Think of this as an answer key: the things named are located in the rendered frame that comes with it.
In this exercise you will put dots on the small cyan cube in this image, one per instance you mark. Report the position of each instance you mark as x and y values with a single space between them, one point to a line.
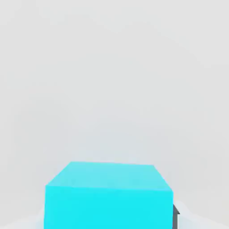
109 202

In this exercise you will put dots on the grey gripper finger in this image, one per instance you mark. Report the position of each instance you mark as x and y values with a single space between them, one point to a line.
175 219

